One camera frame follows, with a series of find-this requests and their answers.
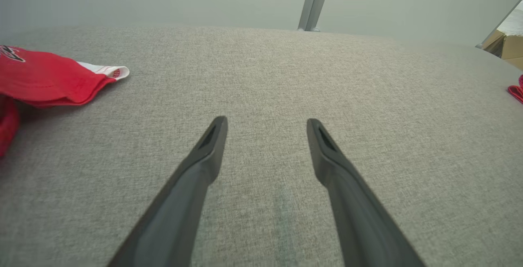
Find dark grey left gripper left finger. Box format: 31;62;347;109
107;116;228;267

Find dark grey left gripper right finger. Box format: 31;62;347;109
306;118;426;267

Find red Bulls basketball shorts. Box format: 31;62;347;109
0;45;130;158

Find red Bulls basketball jersey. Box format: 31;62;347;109
508;75;523;104

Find grey fabric sofa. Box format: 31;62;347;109
0;24;523;267

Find brown cardboard box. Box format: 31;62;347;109
482;29;523;71

